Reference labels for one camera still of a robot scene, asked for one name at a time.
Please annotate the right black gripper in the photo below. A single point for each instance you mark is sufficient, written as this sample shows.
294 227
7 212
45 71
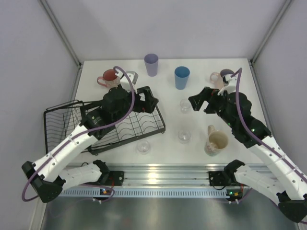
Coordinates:
208 95

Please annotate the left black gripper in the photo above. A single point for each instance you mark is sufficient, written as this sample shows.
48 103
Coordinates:
147 106

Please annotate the blue plastic tumbler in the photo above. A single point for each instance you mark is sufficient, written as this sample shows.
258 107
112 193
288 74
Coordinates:
181 77

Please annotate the pink ghost pattern mug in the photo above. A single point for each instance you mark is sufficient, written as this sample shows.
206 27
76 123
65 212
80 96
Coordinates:
109 79

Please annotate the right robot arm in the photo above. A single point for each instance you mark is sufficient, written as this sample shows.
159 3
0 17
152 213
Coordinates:
288 188

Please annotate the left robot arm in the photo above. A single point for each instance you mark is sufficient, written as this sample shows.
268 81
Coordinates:
48 175

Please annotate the clear glass upper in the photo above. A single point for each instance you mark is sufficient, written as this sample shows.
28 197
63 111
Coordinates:
185 106

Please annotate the clear glass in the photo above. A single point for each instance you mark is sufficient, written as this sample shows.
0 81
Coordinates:
185 106
143 147
184 136

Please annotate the pale pink iridescent mug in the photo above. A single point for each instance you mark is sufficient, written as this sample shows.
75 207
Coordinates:
218 78

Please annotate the clear glass middle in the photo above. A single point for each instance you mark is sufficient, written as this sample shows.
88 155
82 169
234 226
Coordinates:
184 136

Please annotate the clear glass lower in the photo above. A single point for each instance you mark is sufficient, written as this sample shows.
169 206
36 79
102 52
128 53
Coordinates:
143 147

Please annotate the cream seashell mug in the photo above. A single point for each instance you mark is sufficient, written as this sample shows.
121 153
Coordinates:
216 141

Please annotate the purple plastic tumbler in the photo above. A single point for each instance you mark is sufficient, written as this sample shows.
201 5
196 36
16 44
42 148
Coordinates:
151 64

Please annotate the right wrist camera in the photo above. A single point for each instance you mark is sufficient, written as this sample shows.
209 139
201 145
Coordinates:
229 86

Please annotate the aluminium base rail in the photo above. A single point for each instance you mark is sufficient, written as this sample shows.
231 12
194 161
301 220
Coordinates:
161 175

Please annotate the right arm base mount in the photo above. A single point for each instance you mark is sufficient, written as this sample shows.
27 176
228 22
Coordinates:
225 177

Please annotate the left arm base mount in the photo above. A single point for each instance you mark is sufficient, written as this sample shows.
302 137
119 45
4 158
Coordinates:
112 177

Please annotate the perforated cable tray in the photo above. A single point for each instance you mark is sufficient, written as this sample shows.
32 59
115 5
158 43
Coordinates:
146 192

